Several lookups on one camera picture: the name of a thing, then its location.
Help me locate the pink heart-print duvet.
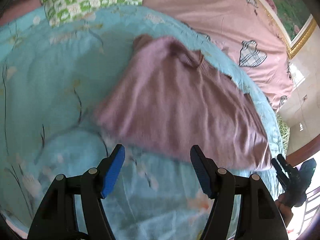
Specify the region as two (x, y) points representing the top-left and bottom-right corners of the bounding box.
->
(143, 0), (293, 112)

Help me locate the mauve knit sweater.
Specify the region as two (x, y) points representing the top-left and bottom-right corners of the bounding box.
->
(95, 35), (271, 171)

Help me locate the teal floral quilt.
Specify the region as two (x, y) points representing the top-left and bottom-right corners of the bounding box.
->
(1, 6), (284, 239)

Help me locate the gold framed floral painting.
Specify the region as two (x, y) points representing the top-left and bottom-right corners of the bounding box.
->
(257, 0), (317, 59)

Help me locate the pink folded blanket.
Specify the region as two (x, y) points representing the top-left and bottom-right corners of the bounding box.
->
(1, 0), (41, 26)

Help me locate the person's right hand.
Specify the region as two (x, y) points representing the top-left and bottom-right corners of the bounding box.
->
(274, 193), (293, 227)

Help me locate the green patterned cloth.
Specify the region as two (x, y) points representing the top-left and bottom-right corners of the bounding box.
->
(276, 114), (290, 153)

